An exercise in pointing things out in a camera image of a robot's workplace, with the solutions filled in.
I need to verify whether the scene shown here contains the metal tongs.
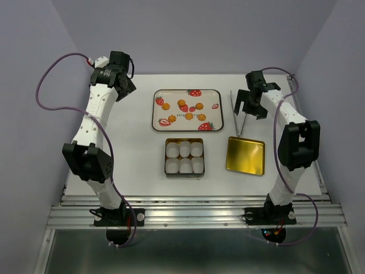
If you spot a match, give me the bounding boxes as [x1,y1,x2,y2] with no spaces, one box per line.
[230,91,246,137]

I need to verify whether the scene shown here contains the swirl cookie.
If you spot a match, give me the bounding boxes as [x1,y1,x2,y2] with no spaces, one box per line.
[196,103,204,110]

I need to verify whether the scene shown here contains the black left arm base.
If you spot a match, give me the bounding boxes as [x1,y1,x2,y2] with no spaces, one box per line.
[89,207,145,227]

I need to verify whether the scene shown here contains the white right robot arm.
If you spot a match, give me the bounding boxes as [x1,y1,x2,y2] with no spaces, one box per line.
[233,70,321,223]

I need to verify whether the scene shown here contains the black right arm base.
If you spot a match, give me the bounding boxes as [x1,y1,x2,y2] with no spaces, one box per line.
[242,207,297,227]

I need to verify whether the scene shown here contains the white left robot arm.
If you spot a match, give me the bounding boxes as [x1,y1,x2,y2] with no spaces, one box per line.
[62,51,136,225]

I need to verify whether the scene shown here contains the gold tin lid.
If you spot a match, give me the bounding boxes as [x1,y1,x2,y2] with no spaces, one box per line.
[226,136,265,176]

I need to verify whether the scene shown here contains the round cookie left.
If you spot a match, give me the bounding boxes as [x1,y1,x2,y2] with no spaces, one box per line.
[161,103,170,110]

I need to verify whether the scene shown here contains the strawberry print tray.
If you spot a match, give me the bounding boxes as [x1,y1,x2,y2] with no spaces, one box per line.
[152,89,224,132]

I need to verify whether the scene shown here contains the white paper cup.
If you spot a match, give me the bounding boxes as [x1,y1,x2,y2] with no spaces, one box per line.
[165,158,180,174]
[179,158,193,174]
[191,157,204,174]
[190,142,204,157]
[165,142,180,158]
[179,141,190,158]

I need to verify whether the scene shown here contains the square cookie tin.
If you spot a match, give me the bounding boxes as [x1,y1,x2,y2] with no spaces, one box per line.
[164,138,205,179]

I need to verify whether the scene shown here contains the aluminium rail frame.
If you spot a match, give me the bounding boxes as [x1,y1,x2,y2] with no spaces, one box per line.
[34,74,364,273]

